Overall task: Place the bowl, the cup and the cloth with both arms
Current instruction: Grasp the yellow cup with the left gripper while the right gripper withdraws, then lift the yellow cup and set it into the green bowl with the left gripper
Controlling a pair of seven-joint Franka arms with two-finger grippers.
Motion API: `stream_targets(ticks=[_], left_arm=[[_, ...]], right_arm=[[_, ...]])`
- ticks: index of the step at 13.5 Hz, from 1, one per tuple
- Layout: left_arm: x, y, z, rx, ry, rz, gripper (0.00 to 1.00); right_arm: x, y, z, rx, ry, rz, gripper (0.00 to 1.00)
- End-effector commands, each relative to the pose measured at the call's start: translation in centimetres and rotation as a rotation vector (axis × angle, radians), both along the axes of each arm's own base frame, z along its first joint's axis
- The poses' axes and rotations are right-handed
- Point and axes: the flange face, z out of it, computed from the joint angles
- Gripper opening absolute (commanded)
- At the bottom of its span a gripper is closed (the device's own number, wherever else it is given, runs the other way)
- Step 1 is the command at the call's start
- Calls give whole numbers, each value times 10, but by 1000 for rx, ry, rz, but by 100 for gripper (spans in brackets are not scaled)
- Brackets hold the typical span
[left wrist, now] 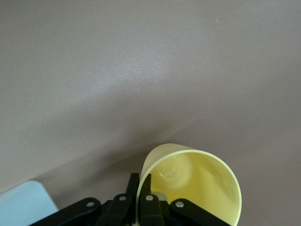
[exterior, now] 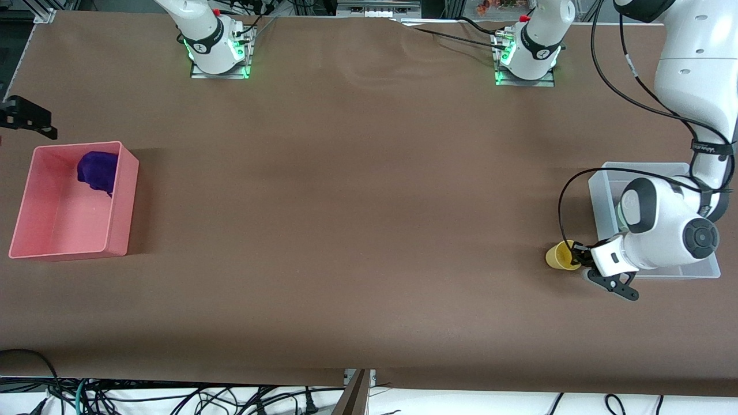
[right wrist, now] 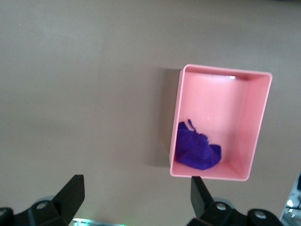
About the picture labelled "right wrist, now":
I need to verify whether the purple cloth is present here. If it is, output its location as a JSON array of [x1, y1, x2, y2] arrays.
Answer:
[[175, 119, 223, 170]]

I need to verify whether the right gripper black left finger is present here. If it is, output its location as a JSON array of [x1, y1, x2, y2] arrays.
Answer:
[[0, 174, 85, 226]]

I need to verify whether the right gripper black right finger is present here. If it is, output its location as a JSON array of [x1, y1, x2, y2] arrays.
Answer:
[[187, 176, 282, 226]]

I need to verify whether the pink plastic bin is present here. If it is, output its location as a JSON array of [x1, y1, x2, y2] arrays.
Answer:
[[169, 63, 273, 182]]

